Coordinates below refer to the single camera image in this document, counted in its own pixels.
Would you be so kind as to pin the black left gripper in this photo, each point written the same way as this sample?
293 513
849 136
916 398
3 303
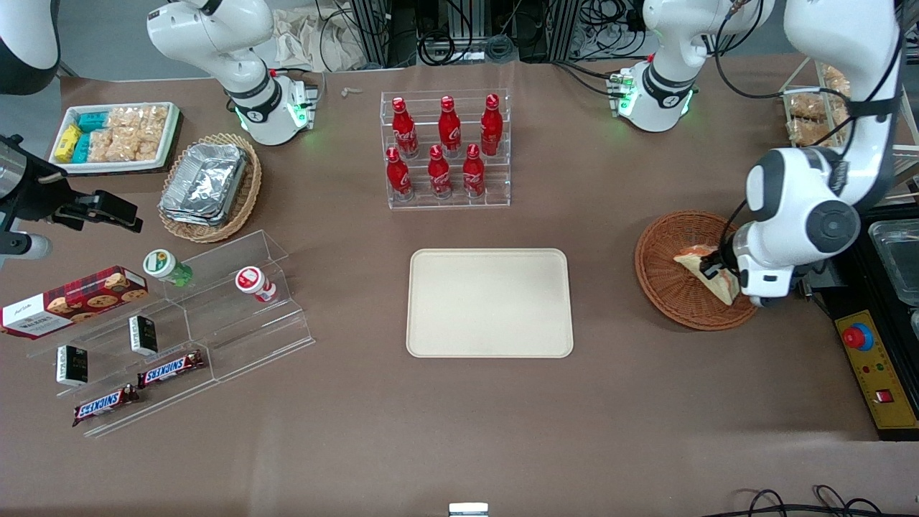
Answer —
724 260

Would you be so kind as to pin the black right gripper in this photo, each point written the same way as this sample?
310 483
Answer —
37 195

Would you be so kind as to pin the triangle sandwich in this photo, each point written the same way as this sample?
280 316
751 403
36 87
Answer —
721 291

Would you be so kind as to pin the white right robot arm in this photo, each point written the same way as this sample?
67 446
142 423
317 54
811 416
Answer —
215 36

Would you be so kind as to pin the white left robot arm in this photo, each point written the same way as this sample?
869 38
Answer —
804 201

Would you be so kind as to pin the white rectangular snack tray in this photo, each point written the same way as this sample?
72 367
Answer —
115 167

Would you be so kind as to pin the brown round wicker basket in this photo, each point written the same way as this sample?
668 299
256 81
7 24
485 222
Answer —
668 287

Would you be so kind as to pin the light oval wicker basket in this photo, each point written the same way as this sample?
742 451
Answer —
244 201

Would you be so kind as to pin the cream rectangular tray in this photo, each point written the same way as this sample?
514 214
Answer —
490 303

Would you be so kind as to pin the teal snack packet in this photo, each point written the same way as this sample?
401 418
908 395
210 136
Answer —
82 148
93 121

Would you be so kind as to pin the clear rice cracker packet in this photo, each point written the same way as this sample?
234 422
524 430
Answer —
151 142
111 145
136 117

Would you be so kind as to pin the yellow snack packet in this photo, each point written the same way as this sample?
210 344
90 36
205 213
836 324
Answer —
67 142

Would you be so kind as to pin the green capped drink bottle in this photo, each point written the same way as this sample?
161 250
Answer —
165 266

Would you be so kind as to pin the red tartan cookie box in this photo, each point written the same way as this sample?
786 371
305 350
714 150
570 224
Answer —
72 301

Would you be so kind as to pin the black grey box device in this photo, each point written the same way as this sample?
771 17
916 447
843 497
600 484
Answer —
815 278

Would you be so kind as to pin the stacked aluminium foil trays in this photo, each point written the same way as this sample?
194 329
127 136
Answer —
204 183

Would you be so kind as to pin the small black white box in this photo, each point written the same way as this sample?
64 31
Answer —
143 334
72 365

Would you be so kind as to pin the black equipment stand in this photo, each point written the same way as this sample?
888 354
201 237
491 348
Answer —
851 301

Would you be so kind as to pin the bagged fried snack packet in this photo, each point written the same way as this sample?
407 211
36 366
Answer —
836 77
808 131
806 105
838 115

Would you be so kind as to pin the red capped drink bottle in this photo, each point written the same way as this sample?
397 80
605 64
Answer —
253 282

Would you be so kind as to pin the brown snickers bar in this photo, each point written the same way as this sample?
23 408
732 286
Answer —
172 368
104 405

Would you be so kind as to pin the clear plastic container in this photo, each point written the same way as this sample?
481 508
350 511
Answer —
897 255

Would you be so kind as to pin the clear acrylic stepped display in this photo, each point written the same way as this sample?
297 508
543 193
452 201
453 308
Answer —
244 337

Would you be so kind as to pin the yellow emergency stop box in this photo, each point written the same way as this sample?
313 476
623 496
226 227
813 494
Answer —
887 373

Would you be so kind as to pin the red cola bottle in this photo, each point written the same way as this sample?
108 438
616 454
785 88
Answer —
473 172
449 128
491 128
398 176
439 174
404 129

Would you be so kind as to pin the beige crumpled cloth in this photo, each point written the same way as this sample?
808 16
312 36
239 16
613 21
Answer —
309 39

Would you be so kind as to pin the clear acrylic bottle rack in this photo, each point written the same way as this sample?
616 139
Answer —
445 204

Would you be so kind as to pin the small clear plastic piece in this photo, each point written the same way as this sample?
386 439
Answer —
352 91

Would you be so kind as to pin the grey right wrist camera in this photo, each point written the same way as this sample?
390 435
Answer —
25 249

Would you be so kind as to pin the black aluminium frame rack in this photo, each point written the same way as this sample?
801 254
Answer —
384 32

